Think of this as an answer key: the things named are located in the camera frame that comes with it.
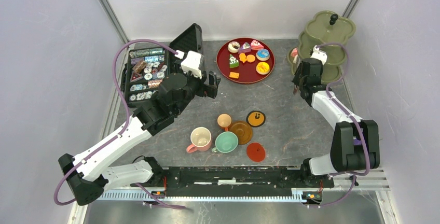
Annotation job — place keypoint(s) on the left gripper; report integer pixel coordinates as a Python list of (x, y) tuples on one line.
[(210, 90)]

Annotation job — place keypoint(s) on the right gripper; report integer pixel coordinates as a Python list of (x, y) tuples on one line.
[(298, 71)]

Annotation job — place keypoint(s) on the pink roll cake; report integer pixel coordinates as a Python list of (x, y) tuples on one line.
[(293, 57)]

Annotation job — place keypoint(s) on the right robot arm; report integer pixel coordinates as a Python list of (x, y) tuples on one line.
[(355, 144)]

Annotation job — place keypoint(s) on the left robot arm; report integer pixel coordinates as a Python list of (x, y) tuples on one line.
[(89, 174)]

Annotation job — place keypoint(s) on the orange square cracker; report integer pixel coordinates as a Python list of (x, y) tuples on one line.
[(234, 75)]

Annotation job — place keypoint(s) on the red round tray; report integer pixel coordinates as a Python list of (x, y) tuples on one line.
[(247, 71)]

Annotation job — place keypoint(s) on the orange bear cookie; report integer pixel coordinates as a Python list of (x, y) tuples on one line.
[(243, 57)]

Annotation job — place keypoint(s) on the white chocolate donut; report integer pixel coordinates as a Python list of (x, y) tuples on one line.
[(233, 47)]

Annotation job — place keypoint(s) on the small orange cup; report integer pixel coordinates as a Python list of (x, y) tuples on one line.
[(224, 121)]

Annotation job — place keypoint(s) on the round orange cookie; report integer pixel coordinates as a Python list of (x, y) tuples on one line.
[(250, 58)]

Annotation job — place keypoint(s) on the purple triangle cake slice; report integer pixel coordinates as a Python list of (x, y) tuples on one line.
[(245, 48)]

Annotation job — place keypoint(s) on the yellow frosted donut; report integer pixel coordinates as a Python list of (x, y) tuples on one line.
[(263, 68)]

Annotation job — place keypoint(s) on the blue frosted donut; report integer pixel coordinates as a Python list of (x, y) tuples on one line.
[(263, 55)]

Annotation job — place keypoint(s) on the green three-tier stand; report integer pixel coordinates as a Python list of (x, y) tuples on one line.
[(326, 27)]

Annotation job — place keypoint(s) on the pink strawberry cake slice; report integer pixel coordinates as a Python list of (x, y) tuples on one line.
[(256, 45)]

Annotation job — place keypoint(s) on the orange smiley coaster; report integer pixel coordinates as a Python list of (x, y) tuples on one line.
[(256, 118)]

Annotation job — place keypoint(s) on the pink mug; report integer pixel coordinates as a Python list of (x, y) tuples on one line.
[(201, 140)]

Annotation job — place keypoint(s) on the brown saucer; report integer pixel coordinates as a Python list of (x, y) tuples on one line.
[(243, 131)]

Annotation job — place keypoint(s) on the mint green cup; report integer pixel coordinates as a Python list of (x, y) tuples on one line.
[(225, 142)]

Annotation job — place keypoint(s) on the black open case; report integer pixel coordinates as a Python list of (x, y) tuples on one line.
[(147, 67)]

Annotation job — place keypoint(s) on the red round coaster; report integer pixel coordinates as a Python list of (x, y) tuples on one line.
[(256, 152)]

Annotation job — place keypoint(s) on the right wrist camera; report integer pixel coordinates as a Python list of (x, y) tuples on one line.
[(317, 53)]

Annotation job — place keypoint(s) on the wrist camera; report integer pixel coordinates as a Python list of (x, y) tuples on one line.
[(194, 63), (317, 53)]

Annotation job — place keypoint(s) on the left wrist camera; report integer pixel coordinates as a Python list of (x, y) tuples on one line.
[(194, 63)]

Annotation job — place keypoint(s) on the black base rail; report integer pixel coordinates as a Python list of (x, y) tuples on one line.
[(233, 181)]

